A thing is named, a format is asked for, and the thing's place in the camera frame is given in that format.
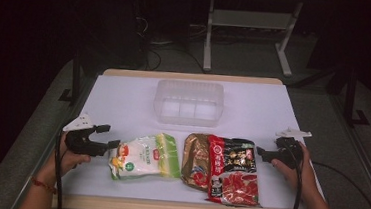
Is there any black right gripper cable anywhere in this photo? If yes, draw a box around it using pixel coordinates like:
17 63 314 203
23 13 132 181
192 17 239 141
277 138 307 209

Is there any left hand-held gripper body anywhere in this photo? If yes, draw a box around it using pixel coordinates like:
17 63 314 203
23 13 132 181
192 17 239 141
60 110 113 159

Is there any person's left hand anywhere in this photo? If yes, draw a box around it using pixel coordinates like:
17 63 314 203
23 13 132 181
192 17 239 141
37 129 94 187

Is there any white and green food packet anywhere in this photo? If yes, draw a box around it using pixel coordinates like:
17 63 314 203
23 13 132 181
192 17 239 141
106 128 185 186

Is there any aluminium frame rail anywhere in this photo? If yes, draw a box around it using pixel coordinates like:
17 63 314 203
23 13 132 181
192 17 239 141
8 70 97 209
319 92 371 209

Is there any gold brown sauce packet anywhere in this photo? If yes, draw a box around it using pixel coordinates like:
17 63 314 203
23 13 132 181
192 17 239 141
179 131 215 192

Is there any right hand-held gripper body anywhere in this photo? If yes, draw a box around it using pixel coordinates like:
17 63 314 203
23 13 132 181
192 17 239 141
272 126 314 171

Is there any clear plastic basket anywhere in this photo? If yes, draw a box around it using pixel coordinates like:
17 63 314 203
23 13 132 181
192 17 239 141
151 77 226 129

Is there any thin black floor cable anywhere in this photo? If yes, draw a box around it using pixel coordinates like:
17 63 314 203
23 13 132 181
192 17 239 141
145 43 210 75

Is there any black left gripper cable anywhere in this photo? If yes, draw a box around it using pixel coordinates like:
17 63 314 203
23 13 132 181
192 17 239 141
50 131 71 209

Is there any black metal stand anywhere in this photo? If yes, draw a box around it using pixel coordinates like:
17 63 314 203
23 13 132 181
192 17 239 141
57 49 85 106
324 64 371 129

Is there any white metal table frame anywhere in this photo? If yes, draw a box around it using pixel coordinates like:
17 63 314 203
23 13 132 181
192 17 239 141
201 0 305 79

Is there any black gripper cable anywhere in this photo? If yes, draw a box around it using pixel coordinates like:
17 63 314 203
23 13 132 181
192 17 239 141
50 131 71 209
277 138 307 209

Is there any person's right hand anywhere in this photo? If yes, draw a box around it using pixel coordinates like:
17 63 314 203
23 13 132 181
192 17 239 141
268 139 321 197

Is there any red and black soup packet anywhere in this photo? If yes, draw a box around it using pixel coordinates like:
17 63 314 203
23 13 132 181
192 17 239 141
202 134 267 209

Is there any red string bracelet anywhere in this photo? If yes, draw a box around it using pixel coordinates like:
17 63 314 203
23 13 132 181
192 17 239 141
29 176 59 196

